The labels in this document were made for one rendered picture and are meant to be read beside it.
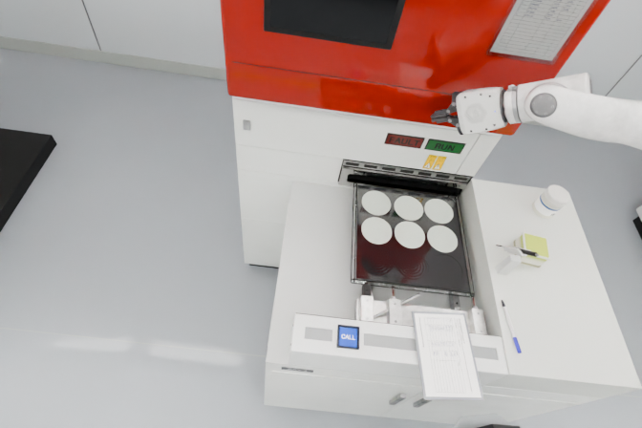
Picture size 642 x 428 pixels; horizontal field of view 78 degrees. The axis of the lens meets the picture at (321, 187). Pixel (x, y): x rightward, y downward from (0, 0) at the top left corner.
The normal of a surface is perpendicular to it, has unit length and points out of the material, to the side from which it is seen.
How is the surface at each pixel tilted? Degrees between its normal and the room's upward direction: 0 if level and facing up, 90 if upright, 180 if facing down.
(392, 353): 0
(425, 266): 0
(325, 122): 90
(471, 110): 74
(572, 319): 0
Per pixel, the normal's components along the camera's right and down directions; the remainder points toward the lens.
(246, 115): -0.07, 0.80
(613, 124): 0.15, 0.51
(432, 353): 0.12, -0.59
